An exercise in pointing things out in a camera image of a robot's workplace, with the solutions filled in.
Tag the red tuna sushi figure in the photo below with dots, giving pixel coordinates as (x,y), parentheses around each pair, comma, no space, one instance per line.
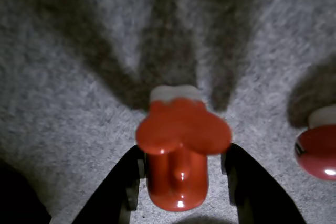
(320,150)

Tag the orange shrimp sushi figure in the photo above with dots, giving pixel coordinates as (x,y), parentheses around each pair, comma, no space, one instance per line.
(181,129)

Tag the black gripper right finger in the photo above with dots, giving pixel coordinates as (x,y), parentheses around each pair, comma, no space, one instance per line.
(257,190)

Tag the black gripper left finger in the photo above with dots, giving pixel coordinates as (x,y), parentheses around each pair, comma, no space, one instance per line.
(115,182)

